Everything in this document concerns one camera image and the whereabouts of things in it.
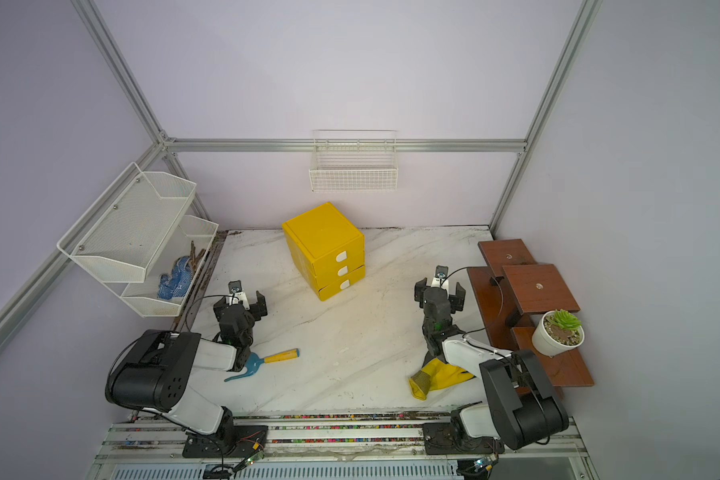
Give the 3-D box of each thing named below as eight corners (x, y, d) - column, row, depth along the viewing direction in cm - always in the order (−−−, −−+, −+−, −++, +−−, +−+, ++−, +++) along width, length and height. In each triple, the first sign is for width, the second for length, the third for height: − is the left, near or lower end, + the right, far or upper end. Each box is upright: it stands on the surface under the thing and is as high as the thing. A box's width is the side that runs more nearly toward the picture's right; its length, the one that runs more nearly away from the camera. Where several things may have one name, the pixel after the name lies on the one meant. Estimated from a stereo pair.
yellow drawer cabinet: (323, 307, 100) (313, 267, 83) (292, 267, 111) (278, 225, 94) (368, 279, 108) (367, 236, 91) (335, 244, 119) (329, 201, 102)
